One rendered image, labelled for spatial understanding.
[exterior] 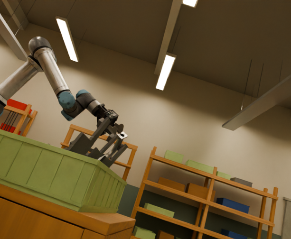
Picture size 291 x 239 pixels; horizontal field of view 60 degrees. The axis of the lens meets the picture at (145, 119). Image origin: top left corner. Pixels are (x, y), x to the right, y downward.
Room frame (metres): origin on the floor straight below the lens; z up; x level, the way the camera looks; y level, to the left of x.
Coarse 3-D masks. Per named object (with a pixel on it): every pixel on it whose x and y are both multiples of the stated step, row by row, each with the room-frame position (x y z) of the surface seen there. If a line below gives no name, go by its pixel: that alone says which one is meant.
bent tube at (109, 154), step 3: (123, 132) 1.31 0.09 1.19; (120, 135) 1.29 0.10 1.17; (123, 135) 1.31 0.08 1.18; (126, 135) 1.30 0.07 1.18; (120, 138) 1.28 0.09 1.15; (123, 138) 1.29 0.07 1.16; (117, 141) 1.32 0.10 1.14; (120, 141) 1.31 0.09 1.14; (114, 144) 1.35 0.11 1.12; (117, 144) 1.33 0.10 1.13; (114, 147) 1.35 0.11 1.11; (111, 150) 1.36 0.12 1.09; (114, 150) 1.35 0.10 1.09; (108, 153) 1.36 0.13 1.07; (111, 153) 1.36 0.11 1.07; (114, 153) 1.37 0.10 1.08; (102, 156) 1.34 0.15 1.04; (108, 156) 1.35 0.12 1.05; (111, 156) 1.37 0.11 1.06; (99, 159) 1.31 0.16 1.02
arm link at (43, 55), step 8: (32, 40) 1.20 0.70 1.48; (40, 40) 1.18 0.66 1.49; (32, 48) 1.19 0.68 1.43; (40, 48) 1.17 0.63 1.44; (48, 48) 1.19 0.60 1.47; (40, 56) 1.19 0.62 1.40; (48, 56) 1.19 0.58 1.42; (40, 64) 1.21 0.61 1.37; (48, 64) 1.18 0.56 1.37; (56, 64) 1.22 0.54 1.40; (48, 72) 1.18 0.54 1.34; (56, 72) 1.19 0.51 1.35; (48, 80) 1.21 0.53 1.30; (56, 80) 1.18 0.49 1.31; (64, 80) 1.20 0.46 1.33; (56, 88) 1.18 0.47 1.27; (64, 88) 1.18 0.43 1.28; (56, 96) 1.21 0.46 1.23; (64, 96) 1.16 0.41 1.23; (72, 96) 1.16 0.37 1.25; (64, 104) 1.16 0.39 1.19; (72, 104) 1.19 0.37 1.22
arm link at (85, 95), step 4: (80, 92) 1.31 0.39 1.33; (84, 92) 1.31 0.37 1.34; (88, 92) 1.32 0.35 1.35; (76, 96) 1.33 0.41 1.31; (80, 96) 1.31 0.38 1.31; (84, 96) 1.30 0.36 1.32; (88, 96) 1.30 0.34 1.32; (92, 96) 1.32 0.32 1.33; (80, 100) 1.30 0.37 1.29; (84, 100) 1.30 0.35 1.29; (88, 100) 1.30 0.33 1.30; (92, 100) 1.30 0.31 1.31; (96, 100) 1.32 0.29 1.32; (84, 104) 1.31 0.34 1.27; (88, 104) 1.30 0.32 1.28; (84, 108) 1.33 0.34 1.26
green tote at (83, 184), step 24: (0, 144) 0.91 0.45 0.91; (24, 144) 0.89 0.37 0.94; (48, 144) 0.88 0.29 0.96; (0, 168) 0.90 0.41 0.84; (24, 168) 0.89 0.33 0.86; (48, 168) 0.87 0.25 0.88; (72, 168) 0.86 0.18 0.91; (96, 168) 0.85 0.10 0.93; (24, 192) 0.88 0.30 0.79; (48, 192) 0.86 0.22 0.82; (72, 192) 0.85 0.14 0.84; (96, 192) 0.95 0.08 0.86; (120, 192) 1.36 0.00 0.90
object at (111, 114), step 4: (100, 104) 1.28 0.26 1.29; (104, 104) 1.29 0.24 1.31; (96, 108) 1.29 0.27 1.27; (100, 108) 1.28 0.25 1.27; (104, 108) 1.28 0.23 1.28; (96, 112) 1.31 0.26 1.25; (100, 112) 1.30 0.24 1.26; (104, 112) 1.26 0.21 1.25; (108, 112) 1.26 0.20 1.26; (112, 112) 1.28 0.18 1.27; (96, 116) 1.35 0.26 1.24; (100, 116) 1.31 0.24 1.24; (104, 116) 1.27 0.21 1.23; (108, 116) 1.26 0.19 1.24; (112, 116) 1.26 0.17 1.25; (116, 116) 1.28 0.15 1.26; (112, 120) 1.29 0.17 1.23; (116, 120) 1.31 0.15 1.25; (112, 124) 1.32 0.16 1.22
